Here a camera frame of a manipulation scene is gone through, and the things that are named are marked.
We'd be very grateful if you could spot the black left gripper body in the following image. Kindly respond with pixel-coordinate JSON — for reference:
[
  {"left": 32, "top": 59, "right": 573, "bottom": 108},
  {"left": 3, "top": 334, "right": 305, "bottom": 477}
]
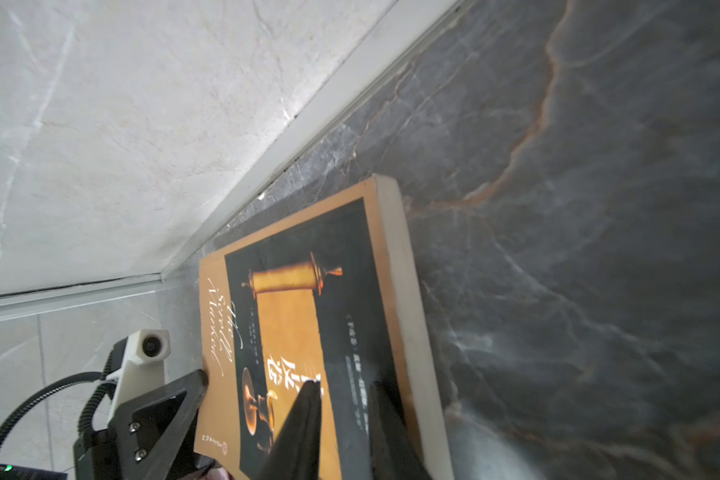
[{"left": 73, "top": 422, "right": 156, "bottom": 479}]

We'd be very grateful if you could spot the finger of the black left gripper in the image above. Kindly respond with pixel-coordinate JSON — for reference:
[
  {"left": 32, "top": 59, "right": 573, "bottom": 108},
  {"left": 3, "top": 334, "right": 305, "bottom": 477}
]
[{"left": 108, "top": 369, "right": 209, "bottom": 480}]

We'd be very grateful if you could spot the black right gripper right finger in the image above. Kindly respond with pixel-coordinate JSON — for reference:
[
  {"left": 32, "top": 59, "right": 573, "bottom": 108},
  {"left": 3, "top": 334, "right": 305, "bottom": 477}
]
[{"left": 368, "top": 383, "right": 432, "bottom": 480}]

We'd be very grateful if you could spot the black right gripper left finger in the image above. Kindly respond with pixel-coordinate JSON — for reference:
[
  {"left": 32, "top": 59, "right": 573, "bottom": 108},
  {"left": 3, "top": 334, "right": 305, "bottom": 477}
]
[{"left": 257, "top": 381, "right": 322, "bottom": 480}]

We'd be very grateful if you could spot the brown and black book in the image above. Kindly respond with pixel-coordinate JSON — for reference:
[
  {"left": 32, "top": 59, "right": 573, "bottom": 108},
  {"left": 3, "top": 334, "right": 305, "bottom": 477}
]
[{"left": 194, "top": 176, "right": 453, "bottom": 479}]

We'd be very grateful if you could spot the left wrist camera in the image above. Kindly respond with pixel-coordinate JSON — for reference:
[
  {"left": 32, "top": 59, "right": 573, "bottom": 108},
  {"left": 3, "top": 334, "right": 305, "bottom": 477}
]
[{"left": 105, "top": 329, "right": 170, "bottom": 420}]

